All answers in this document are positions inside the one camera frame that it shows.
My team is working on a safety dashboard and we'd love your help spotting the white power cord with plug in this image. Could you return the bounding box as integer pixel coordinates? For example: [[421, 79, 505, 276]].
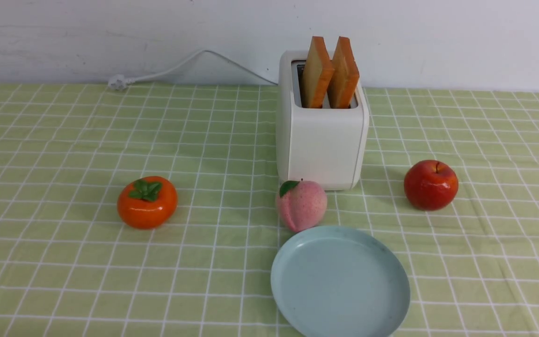
[[108, 49, 279, 91]]

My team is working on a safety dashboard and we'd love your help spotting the orange persimmon with green leaf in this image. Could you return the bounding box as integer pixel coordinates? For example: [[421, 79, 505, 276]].
[[117, 176, 178, 230]]

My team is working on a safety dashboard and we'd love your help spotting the green checkered tablecloth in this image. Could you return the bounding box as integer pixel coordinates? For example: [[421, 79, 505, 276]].
[[0, 83, 539, 337]]

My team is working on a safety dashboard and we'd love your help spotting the pink peach with leaf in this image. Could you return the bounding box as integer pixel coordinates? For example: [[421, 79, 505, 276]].
[[276, 179, 328, 233]]

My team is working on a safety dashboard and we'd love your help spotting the light blue round plate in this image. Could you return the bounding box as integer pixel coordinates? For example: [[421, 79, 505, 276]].
[[271, 226, 411, 337]]

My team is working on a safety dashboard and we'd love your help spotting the white two-slot toaster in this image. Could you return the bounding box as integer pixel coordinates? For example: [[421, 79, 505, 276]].
[[275, 51, 370, 190]]

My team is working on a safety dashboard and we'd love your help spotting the red apple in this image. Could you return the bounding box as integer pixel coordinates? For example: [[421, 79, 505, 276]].
[[403, 160, 459, 212]]

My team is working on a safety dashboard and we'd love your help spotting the toast slice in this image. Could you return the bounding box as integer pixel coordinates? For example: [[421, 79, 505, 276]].
[[327, 36, 360, 109], [301, 36, 335, 109]]

